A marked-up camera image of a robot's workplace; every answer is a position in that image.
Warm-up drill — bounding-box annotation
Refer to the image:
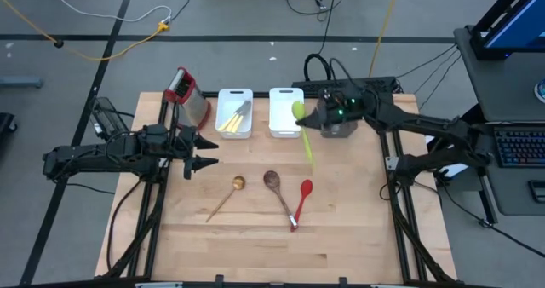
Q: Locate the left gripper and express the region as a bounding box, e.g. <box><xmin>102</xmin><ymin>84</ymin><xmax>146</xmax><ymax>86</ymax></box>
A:
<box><xmin>169</xmin><ymin>124</ymin><xmax>221</xmax><ymax>181</ymax></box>

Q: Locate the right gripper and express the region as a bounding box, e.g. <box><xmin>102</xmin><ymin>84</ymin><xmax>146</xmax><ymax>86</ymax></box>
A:
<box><xmin>300</xmin><ymin>89</ymin><xmax>375</xmax><ymax>132</ymax></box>

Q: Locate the green silicone spoon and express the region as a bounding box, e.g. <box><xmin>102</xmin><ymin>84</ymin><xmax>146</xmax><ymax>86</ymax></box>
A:
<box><xmin>290</xmin><ymin>100</ymin><xmax>318</xmax><ymax>172</ymax></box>

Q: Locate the yellow-handled table knife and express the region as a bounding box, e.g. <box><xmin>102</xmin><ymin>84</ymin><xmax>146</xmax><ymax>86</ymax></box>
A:
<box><xmin>217</xmin><ymin>101</ymin><xmax>247</xmax><ymax>132</ymax></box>
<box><xmin>230</xmin><ymin>101</ymin><xmax>253</xmax><ymax>135</ymax></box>
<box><xmin>224</xmin><ymin>101</ymin><xmax>250</xmax><ymax>134</ymax></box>

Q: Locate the red silicone spoon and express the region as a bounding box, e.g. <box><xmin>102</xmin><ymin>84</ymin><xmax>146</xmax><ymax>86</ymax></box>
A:
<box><xmin>290</xmin><ymin>178</ymin><xmax>314</xmax><ymax>233</ymax></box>

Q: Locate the dark wooden spoon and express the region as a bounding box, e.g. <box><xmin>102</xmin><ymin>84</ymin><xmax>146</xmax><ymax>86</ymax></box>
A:
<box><xmin>262</xmin><ymin>170</ymin><xmax>300</xmax><ymax>231</ymax></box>

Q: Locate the grey plastic bin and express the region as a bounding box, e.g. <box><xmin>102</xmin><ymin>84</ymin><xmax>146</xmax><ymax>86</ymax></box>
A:
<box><xmin>318</xmin><ymin>87</ymin><xmax>359</xmax><ymax>139</ymax></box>

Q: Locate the white plastic bin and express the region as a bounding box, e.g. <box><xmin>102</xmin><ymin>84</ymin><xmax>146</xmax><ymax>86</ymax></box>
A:
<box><xmin>267</xmin><ymin>87</ymin><xmax>307</xmax><ymax>140</ymax></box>
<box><xmin>214</xmin><ymin>87</ymin><xmax>255</xmax><ymax>141</ymax></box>

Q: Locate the long black perforated box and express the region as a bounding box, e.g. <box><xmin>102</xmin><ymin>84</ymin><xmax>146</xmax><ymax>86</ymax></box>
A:
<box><xmin>290</xmin><ymin>76</ymin><xmax>398</xmax><ymax>98</ymax></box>

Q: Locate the small black perforated box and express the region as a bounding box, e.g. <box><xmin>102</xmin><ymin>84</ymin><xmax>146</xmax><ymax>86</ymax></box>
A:
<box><xmin>89</xmin><ymin>96</ymin><xmax>131</xmax><ymax>137</ymax></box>

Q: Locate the black desk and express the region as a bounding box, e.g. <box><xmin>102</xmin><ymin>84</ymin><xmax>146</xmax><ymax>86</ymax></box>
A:
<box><xmin>452</xmin><ymin>23</ymin><xmax>545</xmax><ymax>217</ymax></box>

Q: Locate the black keyboard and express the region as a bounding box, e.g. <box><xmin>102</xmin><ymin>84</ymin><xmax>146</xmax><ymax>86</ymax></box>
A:
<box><xmin>493</xmin><ymin>126</ymin><xmax>545</xmax><ymax>169</ymax></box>

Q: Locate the computer monitor on stand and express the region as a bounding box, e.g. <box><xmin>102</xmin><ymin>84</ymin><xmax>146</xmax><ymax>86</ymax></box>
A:
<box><xmin>469</xmin><ymin>0</ymin><xmax>545</xmax><ymax>61</ymax></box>

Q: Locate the steel box grater red handle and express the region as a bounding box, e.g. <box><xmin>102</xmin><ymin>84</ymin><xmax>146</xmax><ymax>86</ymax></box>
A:
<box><xmin>163</xmin><ymin>66</ymin><xmax>213</xmax><ymax>132</ymax></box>

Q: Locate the black looped cable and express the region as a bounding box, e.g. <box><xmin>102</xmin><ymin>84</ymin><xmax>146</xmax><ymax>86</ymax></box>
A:
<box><xmin>302</xmin><ymin>0</ymin><xmax>341</xmax><ymax>83</ymax></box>

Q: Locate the yellow hanging cable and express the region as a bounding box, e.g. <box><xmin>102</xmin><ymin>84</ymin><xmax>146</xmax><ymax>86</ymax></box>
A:
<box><xmin>367</xmin><ymin>0</ymin><xmax>403</xmax><ymax>78</ymax></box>

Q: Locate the black aluminium table frame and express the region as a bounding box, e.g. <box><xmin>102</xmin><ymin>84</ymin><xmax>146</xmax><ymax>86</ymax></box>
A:
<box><xmin>101</xmin><ymin>90</ymin><xmax>460</xmax><ymax>288</ymax></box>

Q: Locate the yellow floor cable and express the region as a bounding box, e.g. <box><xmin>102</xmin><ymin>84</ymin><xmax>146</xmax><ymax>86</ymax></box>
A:
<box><xmin>0</xmin><ymin>0</ymin><xmax>170</xmax><ymax>63</ymax></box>

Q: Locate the white floor cable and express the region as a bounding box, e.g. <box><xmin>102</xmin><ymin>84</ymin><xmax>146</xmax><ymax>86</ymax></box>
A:
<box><xmin>39</xmin><ymin>0</ymin><xmax>174</xmax><ymax>26</ymax></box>

